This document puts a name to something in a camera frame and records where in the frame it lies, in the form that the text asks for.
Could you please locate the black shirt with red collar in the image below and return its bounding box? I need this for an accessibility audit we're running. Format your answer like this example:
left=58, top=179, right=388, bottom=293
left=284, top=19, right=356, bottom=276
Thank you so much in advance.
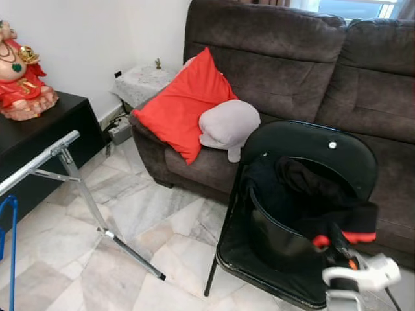
left=276, top=155, right=380, bottom=250

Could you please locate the blue plastic hanger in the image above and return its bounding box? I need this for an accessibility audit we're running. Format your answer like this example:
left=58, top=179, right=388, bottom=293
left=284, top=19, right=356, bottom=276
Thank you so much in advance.
left=0, top=194, right=19, bottom=311

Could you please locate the black plastic basket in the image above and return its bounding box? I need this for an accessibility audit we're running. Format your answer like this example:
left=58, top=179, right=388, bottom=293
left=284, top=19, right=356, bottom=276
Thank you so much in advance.
left=248, top=185, right=338, bottom=273

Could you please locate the dark navy garment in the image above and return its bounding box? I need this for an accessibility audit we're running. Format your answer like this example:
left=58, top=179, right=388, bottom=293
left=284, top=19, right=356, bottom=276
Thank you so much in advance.
left=245, top=154, right=286, bottom=214

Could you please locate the black folding chair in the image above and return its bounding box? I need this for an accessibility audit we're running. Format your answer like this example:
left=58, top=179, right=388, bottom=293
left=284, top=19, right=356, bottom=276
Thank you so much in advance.
left=204, top=120, right=403, bottom=310

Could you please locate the grey plush pillow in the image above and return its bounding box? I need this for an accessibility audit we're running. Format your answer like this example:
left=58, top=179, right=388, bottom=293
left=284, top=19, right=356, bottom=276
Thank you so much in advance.
left=198, top=99, right=262, bottom=163

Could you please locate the dark brown fabric sofa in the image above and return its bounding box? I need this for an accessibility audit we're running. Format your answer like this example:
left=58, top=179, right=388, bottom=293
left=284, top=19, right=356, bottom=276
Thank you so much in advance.
left=130, top=0, right=415, bottom=270

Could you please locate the red pillow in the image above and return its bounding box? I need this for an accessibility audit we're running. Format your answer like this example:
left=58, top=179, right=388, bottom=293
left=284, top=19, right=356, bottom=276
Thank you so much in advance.
left=132, top=47, right=239, bottom=166

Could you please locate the window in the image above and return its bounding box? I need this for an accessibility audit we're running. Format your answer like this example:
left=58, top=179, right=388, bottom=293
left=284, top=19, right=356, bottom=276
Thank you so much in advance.
left=289, top=0, right=406, bottom=20

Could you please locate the grey power strip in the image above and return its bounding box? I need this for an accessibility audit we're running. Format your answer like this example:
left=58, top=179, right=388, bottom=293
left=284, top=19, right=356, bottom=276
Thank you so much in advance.
left=107, top=120, right=134, bottom=146

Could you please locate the side table with lace cloth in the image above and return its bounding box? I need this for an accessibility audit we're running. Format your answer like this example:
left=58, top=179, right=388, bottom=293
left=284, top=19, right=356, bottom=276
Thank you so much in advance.
left=110, top=63, right=179, bottom=108

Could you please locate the silver metal clothes rack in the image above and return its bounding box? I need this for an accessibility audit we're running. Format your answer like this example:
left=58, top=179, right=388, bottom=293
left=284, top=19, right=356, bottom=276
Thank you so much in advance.
left=0, top=130, right=167, bottom=281

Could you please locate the red robed figurine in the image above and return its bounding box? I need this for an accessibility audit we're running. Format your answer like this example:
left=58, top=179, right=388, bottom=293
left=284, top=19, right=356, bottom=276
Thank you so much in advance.
left=0, top=19, right=59, bottom=122

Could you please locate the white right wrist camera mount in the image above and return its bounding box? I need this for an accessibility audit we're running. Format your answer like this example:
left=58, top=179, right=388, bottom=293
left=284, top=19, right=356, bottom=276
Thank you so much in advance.
left=322, top=254, right=402, bottom=291

